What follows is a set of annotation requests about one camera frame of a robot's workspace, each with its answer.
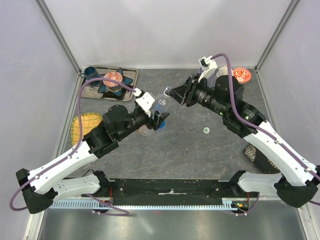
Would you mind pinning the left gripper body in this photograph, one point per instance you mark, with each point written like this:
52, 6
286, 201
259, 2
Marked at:
154, 124

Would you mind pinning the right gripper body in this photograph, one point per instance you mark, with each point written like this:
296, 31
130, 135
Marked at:
192, 85

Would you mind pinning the green white bottle cap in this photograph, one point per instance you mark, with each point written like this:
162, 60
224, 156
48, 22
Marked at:
206, 130

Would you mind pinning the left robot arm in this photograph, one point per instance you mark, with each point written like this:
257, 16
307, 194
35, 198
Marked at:
50, 183

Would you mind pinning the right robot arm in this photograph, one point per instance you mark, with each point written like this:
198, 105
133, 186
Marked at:
297, 180

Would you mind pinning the blue water bottle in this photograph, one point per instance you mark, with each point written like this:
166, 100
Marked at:
162, 125

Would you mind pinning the purple plastic cup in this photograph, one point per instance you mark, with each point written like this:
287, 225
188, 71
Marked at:
210, 80

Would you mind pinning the pink plastic cup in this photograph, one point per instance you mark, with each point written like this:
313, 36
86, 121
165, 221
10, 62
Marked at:
223, 71

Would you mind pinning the red white floral bowl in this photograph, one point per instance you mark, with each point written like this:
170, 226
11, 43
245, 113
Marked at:
242, 75

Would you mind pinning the red patterned bowl on tray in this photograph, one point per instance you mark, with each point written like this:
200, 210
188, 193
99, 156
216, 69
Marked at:
113, 75

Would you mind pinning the blue star-shaped dish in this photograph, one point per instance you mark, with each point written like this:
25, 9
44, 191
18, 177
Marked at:
117, 94

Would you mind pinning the yellow woven plate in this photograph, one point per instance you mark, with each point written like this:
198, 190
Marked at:
89, 121

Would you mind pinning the metal tray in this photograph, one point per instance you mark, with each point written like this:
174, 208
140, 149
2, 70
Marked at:
90, 91

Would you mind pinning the blue ceramic cup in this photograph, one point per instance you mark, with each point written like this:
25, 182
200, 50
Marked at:
89, 73

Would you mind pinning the black floral rectangular dish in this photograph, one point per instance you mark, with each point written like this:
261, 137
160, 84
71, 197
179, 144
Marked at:
260, 160

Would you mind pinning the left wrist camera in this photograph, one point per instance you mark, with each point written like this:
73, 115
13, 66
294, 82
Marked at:
145, 100

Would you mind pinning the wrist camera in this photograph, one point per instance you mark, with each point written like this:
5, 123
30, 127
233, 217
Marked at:
208, 66
145, 100

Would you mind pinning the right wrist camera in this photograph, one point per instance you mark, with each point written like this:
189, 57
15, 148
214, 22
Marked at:
208, 66

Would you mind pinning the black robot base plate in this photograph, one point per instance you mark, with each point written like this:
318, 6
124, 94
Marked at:
135, 191

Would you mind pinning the blue cable duct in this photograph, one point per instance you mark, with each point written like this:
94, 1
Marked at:
91, 204

